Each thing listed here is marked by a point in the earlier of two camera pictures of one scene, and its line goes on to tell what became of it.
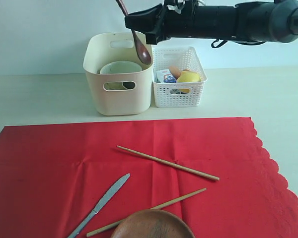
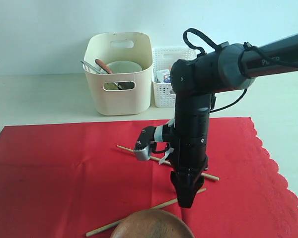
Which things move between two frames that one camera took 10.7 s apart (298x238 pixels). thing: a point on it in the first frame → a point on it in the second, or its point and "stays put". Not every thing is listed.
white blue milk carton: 164,76 stays put
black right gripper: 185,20 → 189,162
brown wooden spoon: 143,52 → 106,68
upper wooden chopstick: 177,165 stays put
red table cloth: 44,180 stays put
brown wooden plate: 153,223 stays put
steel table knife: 106,199 → 90,68
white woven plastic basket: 186,94 stays put
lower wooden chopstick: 155,208 stays put
